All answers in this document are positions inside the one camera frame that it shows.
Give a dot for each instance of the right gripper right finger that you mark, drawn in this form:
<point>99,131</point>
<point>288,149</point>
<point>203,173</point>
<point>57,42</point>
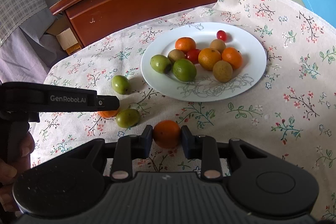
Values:
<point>210,152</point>

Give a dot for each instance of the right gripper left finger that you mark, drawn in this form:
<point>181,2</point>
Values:
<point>127,149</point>

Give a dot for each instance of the green jujube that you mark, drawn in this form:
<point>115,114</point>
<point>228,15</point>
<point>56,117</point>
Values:
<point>127,118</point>
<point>120,84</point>
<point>161,64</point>
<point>184,70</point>

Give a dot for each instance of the brown kiwi fruit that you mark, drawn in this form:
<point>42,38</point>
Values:
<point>222,71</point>
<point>176,55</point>

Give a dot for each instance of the large orange tangerine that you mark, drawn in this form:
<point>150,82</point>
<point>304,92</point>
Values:
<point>208,57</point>
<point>233,57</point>

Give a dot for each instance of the brown longan fruit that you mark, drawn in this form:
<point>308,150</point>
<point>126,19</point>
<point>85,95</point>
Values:
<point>218,44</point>

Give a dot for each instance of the small orange tangerine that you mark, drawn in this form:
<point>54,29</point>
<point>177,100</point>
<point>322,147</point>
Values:
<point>185,44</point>

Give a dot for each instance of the red cherry tomato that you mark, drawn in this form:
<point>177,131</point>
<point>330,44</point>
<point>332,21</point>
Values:
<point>222,35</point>
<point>192,55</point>

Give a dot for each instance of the person left hand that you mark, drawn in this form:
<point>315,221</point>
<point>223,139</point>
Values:
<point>9,172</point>

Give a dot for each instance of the checkered grey fabric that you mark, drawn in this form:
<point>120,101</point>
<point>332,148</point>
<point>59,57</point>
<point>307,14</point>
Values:
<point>27,51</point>

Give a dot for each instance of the white oval plate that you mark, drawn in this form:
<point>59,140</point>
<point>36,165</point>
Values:
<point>205,87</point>

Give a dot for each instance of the small cardboard box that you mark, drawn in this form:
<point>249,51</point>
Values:
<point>68,42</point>

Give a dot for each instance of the floral tablecloth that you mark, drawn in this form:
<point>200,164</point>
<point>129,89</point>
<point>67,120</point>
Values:
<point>281,100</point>

